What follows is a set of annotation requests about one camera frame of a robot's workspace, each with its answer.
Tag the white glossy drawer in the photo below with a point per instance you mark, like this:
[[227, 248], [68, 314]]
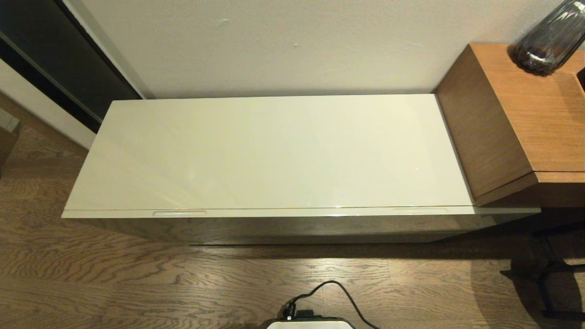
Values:
[[274, 226]]

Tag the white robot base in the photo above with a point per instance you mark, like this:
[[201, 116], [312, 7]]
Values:
[[311, 325]]

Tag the white glossy cabinet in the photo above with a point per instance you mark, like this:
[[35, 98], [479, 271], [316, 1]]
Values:
[[274, 151]]

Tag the brown wooden desk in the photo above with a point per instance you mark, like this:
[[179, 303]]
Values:
[[525, 123]]

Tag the dark sliding door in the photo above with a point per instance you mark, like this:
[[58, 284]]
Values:
[[55, 55]]

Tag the black chair legs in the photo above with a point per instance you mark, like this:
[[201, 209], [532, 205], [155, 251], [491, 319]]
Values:
[[546, 269]]

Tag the dark ribbed glass vase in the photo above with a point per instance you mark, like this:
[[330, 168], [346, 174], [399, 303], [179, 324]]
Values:
[[548, 41]]

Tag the grey brown furniture piece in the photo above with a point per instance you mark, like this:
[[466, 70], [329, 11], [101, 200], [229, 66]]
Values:
[[7, 141]]

